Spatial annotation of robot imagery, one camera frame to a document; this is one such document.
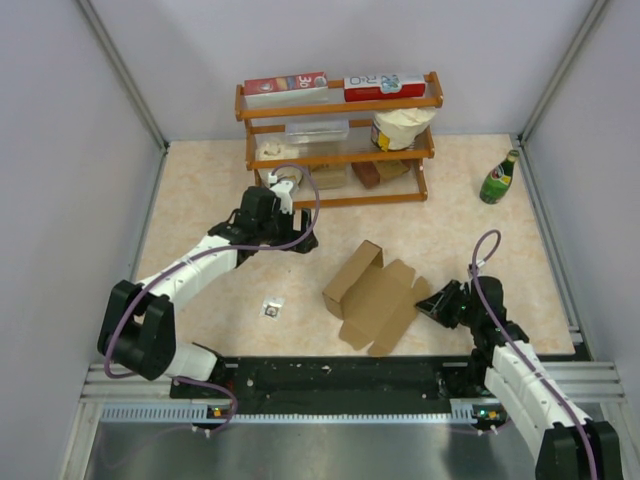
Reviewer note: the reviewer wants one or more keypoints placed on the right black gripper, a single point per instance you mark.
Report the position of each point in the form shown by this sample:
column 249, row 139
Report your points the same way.
column 438, row 303

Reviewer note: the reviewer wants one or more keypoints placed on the clear plastic container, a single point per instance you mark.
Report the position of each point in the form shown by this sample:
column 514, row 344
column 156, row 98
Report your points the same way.
column 311, row 132

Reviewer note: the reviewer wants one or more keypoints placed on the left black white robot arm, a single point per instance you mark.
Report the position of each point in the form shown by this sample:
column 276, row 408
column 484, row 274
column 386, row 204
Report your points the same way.
column 139, row 326

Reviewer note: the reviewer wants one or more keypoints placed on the upper toilet paper roll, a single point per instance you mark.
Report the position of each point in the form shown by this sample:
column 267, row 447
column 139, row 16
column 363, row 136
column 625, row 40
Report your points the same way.
column 396, row 130

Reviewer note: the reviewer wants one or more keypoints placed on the toilet paper roll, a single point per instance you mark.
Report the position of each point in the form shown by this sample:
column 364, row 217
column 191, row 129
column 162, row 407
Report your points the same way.
column 396, row 130
column 274, row 149

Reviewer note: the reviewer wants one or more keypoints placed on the small plastic bag packet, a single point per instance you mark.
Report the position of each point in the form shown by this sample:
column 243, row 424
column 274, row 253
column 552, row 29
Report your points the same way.
column 272, row 307

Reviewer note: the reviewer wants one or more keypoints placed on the beige sponge pack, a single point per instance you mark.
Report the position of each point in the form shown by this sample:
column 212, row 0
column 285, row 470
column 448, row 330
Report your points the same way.
column 329, row 176

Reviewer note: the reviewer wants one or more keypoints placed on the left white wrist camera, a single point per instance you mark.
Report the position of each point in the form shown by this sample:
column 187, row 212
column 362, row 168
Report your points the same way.
column 284, row 188

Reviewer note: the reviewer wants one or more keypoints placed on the orange wooden shelf rack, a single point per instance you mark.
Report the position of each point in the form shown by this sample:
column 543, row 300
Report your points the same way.
column 355, row 149

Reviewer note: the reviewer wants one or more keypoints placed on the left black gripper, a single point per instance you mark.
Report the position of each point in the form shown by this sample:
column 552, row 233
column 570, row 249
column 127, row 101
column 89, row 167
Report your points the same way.
column 292, row 235

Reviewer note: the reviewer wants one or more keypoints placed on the red white wrap box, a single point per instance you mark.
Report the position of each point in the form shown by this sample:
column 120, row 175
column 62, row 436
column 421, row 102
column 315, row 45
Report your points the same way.
column 383, row 87

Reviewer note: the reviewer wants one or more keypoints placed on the aluminium frame rail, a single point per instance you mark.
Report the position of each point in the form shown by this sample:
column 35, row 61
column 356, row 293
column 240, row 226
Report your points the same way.
column 582, row 382

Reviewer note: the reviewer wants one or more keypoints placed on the brown cardboard box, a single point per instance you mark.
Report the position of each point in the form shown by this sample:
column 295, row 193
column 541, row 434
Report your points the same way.
column 376, row 301

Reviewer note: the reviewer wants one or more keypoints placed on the lower toilet paper roll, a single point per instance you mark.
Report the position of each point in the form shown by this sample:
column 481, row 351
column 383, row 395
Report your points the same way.
column 274, row 149

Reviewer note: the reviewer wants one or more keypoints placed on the red-brown scouring pad pack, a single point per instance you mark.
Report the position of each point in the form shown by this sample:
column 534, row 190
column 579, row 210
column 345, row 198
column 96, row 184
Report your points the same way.
column 372, row 174

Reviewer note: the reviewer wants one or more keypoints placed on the red white foil box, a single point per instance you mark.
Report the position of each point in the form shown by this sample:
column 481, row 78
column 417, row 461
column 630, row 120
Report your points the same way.
column 288, row 90

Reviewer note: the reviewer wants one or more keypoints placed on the green glass bottle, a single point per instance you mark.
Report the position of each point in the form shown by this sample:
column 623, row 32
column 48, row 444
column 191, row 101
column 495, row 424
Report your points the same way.
column 498, row 181

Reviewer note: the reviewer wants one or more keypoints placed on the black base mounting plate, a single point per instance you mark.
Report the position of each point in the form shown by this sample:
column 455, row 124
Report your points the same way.
column 347, row 385

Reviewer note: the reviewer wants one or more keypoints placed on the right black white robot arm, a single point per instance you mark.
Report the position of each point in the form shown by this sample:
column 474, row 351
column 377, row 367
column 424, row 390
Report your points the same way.
column 564, row 441

